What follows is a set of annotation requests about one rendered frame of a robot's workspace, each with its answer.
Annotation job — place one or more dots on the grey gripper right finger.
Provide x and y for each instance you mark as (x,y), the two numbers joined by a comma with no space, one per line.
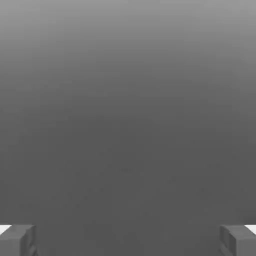
(240,242)

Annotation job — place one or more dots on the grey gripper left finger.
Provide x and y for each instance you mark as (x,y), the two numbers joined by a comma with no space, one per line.
(14,242)

